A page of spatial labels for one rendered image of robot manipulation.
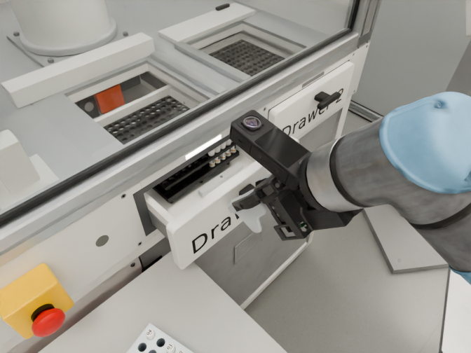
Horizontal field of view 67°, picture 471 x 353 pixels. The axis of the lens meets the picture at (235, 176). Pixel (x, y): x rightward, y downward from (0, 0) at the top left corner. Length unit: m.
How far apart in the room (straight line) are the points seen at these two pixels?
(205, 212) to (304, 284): 1.04
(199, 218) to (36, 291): 0.23
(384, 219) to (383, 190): 1.46
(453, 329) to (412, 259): 1.00
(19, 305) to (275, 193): 0.35
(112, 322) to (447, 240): 0.51
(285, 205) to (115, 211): 0.27
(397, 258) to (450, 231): 1.34
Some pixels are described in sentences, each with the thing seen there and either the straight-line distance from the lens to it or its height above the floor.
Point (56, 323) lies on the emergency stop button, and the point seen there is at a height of 0.88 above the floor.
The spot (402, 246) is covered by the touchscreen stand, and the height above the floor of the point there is 0.04.
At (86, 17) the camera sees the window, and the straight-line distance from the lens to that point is 0.44.
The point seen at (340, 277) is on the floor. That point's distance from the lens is 1.58.
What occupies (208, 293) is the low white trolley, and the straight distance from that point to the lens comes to 0.64.
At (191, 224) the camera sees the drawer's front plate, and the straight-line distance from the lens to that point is 0.53.
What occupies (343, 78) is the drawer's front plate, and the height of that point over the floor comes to 0.90.
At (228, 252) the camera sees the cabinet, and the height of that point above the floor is 0.51.
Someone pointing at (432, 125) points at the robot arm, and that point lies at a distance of 0.28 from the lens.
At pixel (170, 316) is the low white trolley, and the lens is 0.63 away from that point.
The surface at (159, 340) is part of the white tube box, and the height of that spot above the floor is 0.79.
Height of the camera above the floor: 1.34
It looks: 46 degrees down
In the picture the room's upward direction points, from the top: straight up
